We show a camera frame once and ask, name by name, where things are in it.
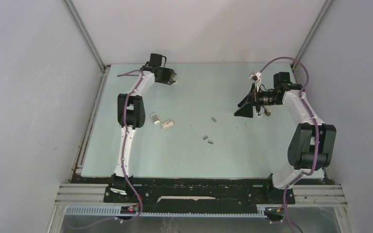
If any open staple tray box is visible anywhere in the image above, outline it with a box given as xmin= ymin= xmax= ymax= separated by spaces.
xmin=150 ymin=113 xmax=160 ymax=125

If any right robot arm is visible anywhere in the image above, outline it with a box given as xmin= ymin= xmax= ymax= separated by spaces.
xmin=234 ymin=72 xmax=337 ymax=203

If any right aluminium frame post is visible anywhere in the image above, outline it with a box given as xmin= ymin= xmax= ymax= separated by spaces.
xmin=295 ymin=0 xmax=335 ymax=61

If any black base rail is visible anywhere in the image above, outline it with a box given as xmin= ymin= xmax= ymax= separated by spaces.
xmin=103 ymin=178 xmax=295 ymax=215

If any olive green stapler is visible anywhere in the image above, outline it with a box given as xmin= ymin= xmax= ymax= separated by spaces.
xmin=172 ymin=75 xmax=177 ymax=85

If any light blue stapler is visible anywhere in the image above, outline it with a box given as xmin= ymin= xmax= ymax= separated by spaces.
xmin=255 ymin=110 xmax=264 ymax=117

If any beige brown stapler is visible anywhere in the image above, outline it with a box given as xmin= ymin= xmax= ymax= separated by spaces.
xmin=264 ymin=109 xmax=271 ymax=116

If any white staple box sleeve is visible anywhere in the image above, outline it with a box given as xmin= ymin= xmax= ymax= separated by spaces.
xmin=161 ymin=119 xmax=174 ymax=130

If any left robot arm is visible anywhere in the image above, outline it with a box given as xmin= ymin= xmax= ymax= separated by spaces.
xmin=109 ymin=53 xmax=177 ymax=202

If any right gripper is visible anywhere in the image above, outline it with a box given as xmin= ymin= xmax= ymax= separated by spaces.
xmin=235 ymin=83 xmax=281 ymax=118

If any left aluminium frame post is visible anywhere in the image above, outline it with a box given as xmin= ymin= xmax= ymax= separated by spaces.
xmin=61 ymin=0 xmax=106 ymax=72

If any aluminium frame post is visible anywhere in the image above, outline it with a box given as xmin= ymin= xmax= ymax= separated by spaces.
xmin=61 ymin=0 xmax=106 ymax=72
xmin=295 ymin=0 xmax=335 ymax=61

